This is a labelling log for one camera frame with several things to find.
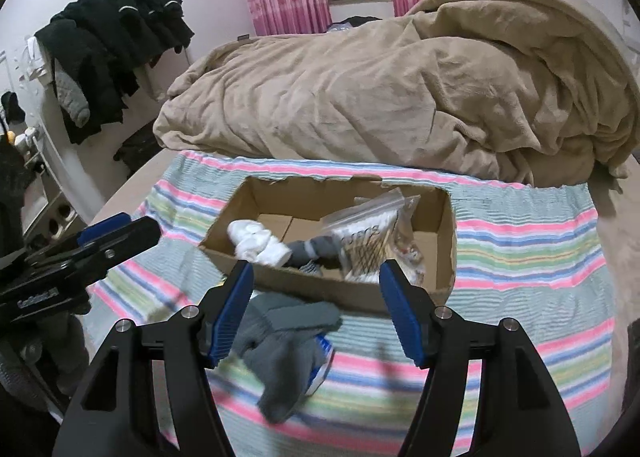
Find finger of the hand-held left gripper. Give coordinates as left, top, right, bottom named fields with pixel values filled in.
left=27, top=213, right=134, bottom=263
left=22, top=216, right=162, bottom=284

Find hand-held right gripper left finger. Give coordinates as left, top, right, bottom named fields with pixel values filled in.
left=52, top=261, right=256, bottom=457

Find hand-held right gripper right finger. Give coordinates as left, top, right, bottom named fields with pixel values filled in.
left=378, top=259, right=583, bottom=457

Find cardboard box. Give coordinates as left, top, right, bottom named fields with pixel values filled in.
left=198, top=176, right=457, bottom=314

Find small clear plastic bag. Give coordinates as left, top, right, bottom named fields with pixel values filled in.
left=392, top=194, right=427, bottom=288

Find white rolled socks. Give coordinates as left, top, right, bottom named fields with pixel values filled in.
left=227, top=219, right=292, bottom=268

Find white shelf unit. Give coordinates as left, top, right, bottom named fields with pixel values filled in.
left=20, top=124, right=81, bottom=243

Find clear bag of cotton swabs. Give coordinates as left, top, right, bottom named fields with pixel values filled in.
left=320, top=188, right=405, bottom=283

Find dark bag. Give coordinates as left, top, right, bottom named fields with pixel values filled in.
left=113, top=129, right=162, bottom=162

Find blue white cloth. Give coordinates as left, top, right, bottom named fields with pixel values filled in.
left=303, top=332, right=336, bottom=395

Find dark cloth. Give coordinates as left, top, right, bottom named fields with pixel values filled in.
left=0, top=139, right=37, bottom=260

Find dark grey striped sock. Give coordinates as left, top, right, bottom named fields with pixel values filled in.
left=285, top=235, right=346, bottom=274

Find striped pastel blanket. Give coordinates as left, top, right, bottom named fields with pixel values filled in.
left=82, top=149, right=617, bottom=457

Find grey quilted garment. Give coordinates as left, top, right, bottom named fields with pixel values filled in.
left=54, top=59, right=90, bottom=128

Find pile of black clothes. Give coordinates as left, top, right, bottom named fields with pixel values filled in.
left=37, top=0, right=196, bottom=145

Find beige fleece blanket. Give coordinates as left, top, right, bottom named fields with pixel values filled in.
left=152, top=0, right=640, bottom=188

